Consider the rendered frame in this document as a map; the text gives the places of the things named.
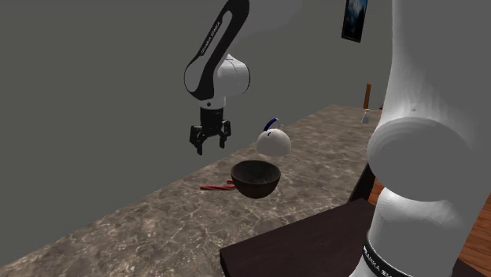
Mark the dark robot stand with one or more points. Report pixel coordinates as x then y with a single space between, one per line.
303 245

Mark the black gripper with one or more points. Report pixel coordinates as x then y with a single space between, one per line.
211 118

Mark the dark framed wall picture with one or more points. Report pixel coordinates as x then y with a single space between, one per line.
354 19

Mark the small pale grey shaker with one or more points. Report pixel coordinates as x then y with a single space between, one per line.
365 116

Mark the dark brown bowl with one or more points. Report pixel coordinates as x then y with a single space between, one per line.
255 180

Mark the red scissors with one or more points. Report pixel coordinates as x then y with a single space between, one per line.
215 187

